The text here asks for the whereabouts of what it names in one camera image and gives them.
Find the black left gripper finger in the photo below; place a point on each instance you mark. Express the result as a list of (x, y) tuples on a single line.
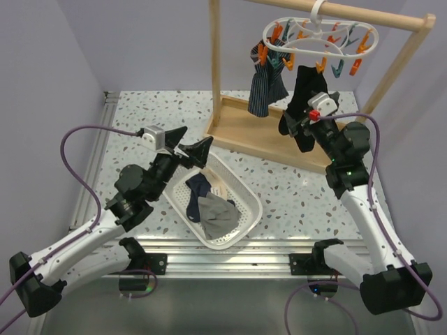
[(174, 136), (197, 154)]

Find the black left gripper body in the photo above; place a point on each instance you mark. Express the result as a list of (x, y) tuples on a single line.
[(164, 165)]

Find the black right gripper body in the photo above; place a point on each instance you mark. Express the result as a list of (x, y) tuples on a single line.
[(325, 132)]

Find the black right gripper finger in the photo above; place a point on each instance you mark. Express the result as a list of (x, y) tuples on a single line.
[(334, 96), (294, 125)]

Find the navy underwear with beige band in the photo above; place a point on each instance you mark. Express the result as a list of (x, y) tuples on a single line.
[(199, 187)]

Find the black underwear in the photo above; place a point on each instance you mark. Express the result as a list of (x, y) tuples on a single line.
[(308, 83)]

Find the grey underwear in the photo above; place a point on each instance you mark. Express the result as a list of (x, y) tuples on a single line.
[(218, 217)]

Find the navy striped underwear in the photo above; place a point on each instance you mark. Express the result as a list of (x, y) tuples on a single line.
[(267, 86)]

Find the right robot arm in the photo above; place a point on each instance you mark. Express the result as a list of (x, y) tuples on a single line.
[(392, 279)]

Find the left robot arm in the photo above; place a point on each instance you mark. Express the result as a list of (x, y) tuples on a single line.
[(100, 246)]

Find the white round clip hanger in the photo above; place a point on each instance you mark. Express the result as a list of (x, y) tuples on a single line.
[(316, 36)]

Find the wooden clothes rack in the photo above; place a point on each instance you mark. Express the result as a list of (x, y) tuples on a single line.
[(233, 128)]

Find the white perforated plastic basket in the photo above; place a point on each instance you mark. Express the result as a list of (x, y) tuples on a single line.
[(227, 185)]

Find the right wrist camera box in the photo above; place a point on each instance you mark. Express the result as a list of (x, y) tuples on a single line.
[(321, 103)]

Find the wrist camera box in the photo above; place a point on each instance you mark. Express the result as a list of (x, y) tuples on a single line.
[(321, 103), (153, 138)]

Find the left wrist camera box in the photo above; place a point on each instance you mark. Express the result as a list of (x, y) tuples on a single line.
[(153, 138)]

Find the aluminium frame rails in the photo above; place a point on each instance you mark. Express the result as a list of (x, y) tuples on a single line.
[(299, 209)]

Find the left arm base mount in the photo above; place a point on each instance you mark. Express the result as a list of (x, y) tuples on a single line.
[(141, 278)]

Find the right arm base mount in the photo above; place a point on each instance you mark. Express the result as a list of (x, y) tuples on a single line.
[(320, 278)]

